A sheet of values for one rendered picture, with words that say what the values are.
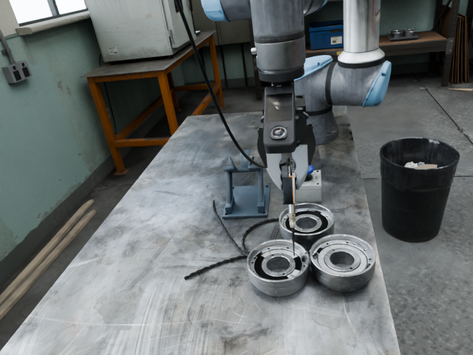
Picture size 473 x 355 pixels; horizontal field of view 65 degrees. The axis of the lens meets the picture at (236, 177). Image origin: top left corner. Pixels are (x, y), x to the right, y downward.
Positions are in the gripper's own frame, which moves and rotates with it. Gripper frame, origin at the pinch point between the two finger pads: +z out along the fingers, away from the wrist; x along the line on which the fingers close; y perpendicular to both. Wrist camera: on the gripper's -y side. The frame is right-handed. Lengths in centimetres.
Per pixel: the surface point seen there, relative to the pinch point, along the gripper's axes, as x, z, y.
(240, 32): 57, 27, 375
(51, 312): 41.6, 13.3, -17.0
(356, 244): -11.1, 10.3, -4.0
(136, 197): 39.7, 13.3, 19.6
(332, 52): -38, 49, 335
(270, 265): 3.9, 11.9, -7.5
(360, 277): -10.4, 10.0, -12.5
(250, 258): 7.2, 10.0, -7.7
